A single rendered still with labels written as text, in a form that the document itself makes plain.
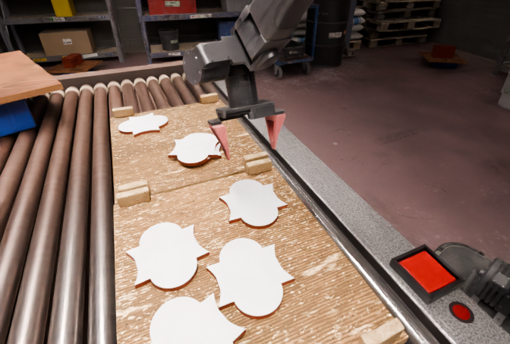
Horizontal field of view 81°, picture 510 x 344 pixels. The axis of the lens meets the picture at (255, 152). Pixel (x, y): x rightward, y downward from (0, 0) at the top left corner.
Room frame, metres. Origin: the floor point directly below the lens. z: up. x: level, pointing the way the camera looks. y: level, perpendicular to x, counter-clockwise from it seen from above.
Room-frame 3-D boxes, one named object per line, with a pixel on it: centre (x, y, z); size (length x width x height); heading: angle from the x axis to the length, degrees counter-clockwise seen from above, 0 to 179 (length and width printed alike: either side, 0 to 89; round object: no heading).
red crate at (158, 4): (4.81, 1.21, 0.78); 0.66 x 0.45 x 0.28; 107
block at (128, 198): (0.45, 0.24, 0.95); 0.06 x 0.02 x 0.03; 112
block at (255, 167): (0.55, -0.01, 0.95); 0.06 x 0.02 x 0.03; 112
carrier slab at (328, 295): (0.32, 0.04, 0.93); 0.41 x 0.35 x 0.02; 22
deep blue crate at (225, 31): (5.10, 0.35, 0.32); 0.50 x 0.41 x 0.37; 103
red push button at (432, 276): (0.30, -0.27, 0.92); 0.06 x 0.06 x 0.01; 24
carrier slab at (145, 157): (0.70, 0.20, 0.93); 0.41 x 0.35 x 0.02; 23
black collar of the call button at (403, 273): (0.30, -0.27, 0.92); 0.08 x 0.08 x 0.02; 24
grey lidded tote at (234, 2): (5.07, 0.27, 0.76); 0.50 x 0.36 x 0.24; 113
